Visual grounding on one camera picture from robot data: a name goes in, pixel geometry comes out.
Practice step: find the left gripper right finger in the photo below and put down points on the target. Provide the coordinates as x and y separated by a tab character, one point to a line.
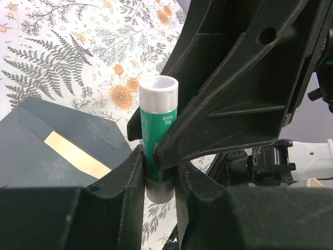
210	216

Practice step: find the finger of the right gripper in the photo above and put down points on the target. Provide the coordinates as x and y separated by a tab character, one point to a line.
217	64

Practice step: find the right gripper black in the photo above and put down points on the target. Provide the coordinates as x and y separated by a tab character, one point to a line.
295	43

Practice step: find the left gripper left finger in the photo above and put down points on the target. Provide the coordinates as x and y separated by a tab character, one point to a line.
108	214

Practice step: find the green white glue stick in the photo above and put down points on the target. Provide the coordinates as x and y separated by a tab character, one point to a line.
158	101

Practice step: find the grey envelope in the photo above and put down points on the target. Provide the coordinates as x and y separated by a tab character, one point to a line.
44	144

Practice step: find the floral table mat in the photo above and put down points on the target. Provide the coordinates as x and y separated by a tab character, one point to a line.
71	52

